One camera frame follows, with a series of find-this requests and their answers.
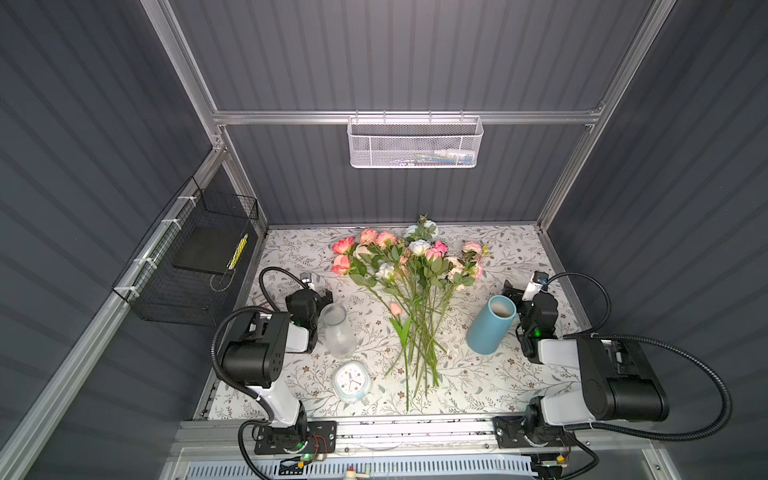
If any pink tulip stem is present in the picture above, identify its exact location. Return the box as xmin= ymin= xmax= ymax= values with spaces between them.
xmin=389 ymin=303 xmax=416 ymax=413

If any right black cable conduit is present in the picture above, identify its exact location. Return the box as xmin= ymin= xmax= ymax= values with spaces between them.
xmin=547 ymin=272 xmax=733 ymax=443

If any aluminium mounting rail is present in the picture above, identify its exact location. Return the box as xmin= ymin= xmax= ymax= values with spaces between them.
xmin=173 ymin=413 xmax=661 ymax=457

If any white wire mesh basket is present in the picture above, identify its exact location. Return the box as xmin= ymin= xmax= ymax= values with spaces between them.
xmin=346 ymin=114 xmax=484 ymax=169

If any pile of artificial flowers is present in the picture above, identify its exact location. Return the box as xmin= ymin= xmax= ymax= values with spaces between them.
xmin=331 ymin=215 xmax=490 ymax=393

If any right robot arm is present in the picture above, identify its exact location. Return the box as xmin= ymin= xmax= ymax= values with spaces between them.
xmin=502 ymin=282 xmax=670 ymax=437

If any left black cable conduit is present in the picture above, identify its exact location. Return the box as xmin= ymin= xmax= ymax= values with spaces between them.
xmin=209 ymin=266 xmax=310 ymax=480

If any small round alarm clock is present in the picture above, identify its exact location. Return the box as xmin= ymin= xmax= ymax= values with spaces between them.
xmin=331 ymin=361 xmax=372 ymax=404

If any clear ribbed glass vase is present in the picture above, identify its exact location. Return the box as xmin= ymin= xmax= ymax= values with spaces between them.
xmin=319 ymin=303 xmax=357 ymax=359

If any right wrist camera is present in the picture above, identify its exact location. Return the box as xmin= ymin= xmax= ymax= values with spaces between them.
xmin=522 ymin=271 xmax=549 ymax=302

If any black wire basket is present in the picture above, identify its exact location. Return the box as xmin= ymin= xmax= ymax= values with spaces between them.
xmin=113 ymin=180 xmax=260 ymax=327

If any teal ceramic vase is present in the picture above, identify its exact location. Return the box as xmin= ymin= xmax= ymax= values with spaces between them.
xmin=466 ymin=295 xmax=518 ymax=355

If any black cable conduit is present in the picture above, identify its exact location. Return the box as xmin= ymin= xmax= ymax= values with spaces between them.
xmin=547 ymin=272 xmax=733 ymax=443
xmin=209 ymin=266 xmax=310 ymax=480

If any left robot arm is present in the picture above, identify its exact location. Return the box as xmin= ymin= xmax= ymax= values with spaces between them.
xmin=210 ymin=288 xmax=333 ymax=433

